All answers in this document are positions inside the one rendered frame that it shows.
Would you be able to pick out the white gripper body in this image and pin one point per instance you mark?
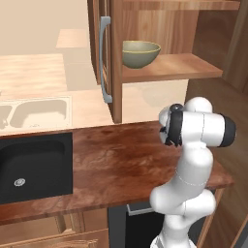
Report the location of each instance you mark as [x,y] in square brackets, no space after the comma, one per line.
[164,117]

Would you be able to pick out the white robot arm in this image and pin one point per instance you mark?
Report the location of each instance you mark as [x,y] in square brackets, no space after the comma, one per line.
[193,168]

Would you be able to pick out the wooden cabinet door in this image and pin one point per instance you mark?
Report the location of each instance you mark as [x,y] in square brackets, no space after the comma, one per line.
[95,38]
[239,48]

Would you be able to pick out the wooden base cabinet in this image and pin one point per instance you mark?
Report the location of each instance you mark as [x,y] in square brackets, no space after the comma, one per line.
[48,232]

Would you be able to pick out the green bowl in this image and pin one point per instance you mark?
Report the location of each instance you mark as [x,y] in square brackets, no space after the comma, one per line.
[139,55]

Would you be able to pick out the black dishwasher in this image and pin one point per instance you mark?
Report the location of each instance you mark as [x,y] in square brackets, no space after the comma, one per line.
[139,229]

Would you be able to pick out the black sink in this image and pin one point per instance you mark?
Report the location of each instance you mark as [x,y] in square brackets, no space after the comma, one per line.
[32,168]

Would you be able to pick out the wooden wall cabinet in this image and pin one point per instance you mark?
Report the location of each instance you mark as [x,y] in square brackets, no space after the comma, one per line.
[168,68]

